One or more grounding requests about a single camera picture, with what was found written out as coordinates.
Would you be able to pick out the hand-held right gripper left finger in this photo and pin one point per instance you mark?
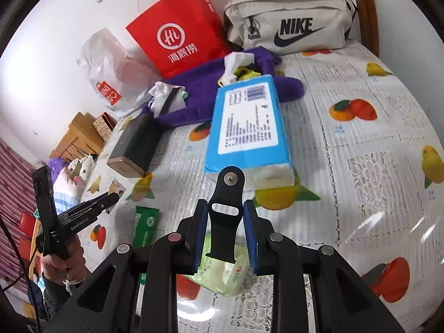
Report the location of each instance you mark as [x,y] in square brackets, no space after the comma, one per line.
[200,236]

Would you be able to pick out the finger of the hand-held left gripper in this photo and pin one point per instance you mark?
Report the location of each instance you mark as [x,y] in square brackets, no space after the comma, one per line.
[100,204]

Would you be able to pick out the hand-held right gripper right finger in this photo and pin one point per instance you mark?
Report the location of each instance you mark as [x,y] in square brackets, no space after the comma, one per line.
[250,239]

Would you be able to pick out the green tissue packet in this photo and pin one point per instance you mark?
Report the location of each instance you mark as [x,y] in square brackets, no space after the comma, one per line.
[222,277]

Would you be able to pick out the person's left forearm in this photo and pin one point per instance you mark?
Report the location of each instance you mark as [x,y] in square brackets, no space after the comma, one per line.
[55,298]

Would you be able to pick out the person's left hand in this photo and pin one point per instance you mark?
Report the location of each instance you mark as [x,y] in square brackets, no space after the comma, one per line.
[74,267]

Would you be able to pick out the blue striped cloth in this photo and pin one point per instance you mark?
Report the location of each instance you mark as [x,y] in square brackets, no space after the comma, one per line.
[66,189]

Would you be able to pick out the small printed sachet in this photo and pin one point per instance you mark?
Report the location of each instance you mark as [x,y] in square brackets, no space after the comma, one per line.
[116,189]

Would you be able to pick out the red plastic object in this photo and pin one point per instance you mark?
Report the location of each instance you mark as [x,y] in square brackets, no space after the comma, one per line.
[27,223]

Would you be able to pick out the purple plush toy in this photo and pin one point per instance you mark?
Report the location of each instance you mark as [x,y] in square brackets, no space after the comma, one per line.
[57,164]

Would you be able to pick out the red striped curtain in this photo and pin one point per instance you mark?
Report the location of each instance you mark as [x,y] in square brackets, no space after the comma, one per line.
[14,180]

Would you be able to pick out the white plush toy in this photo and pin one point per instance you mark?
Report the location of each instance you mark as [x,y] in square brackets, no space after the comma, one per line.
[79,168]

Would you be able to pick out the flat green packet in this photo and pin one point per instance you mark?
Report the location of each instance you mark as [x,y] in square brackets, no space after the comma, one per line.
[145,229]

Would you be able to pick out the black box with gold end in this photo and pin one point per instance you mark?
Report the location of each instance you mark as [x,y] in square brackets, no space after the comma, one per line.
[135,145]

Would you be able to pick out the wooden stool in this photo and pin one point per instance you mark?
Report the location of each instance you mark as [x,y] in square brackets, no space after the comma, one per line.
[76,135]

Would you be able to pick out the patterned box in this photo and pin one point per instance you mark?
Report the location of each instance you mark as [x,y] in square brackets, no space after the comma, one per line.
[104,125]

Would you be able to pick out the blue tissue pack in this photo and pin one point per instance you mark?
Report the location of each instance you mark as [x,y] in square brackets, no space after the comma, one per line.
[248,125]

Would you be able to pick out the white crumpled cloth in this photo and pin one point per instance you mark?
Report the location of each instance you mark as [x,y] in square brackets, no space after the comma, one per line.
[159,92]

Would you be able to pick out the white plastic bag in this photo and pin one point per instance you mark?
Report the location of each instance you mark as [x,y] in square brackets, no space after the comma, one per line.
[111,69]

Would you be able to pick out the teal cloth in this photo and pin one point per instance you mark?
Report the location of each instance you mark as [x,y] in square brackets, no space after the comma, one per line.
[186,94]

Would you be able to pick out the purple towel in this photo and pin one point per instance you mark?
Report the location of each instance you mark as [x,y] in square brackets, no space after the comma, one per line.
[204,86]

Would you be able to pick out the fruit print sheet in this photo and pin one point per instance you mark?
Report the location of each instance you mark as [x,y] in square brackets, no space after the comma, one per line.
[364,128]

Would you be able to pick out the white crumpled tissue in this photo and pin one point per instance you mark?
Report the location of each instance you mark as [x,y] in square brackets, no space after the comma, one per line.
[234,63]

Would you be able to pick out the red paper bag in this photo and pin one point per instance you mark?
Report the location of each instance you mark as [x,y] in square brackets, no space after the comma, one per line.
[180,34]

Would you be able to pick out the beige waist bag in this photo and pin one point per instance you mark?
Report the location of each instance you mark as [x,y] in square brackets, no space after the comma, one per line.
[291,24]

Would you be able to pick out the wooden headboard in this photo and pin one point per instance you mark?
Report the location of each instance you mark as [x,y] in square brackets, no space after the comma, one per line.
[364,10]

